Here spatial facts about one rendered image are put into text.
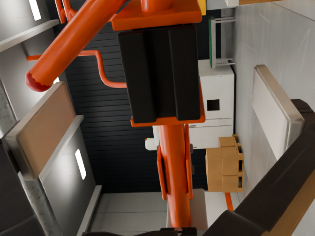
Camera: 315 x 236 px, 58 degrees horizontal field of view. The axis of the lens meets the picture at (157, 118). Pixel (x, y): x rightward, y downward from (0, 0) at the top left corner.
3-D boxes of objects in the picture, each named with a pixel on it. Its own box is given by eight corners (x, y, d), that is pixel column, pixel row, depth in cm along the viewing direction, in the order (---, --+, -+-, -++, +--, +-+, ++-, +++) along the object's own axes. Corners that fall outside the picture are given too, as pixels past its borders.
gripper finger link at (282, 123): (288, 120, 13) (306, 119, 12) (253, 64, 18) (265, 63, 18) (281, 172, 14) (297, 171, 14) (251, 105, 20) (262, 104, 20)
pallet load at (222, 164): (237, 134, 789) (204, 136, 800) (244, 155, 700) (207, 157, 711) (236, 168, 846) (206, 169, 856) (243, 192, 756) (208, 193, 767)
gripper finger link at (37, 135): (36, 181, 16) (23, 182, 16) (76, 116, 22) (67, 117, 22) (16, 136, 14) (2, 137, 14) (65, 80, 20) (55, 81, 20)
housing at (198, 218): (204, 185, 35) (168, 187, 36) (208, 232, 30) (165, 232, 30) (206, 223, 39) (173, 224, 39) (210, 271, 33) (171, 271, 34)
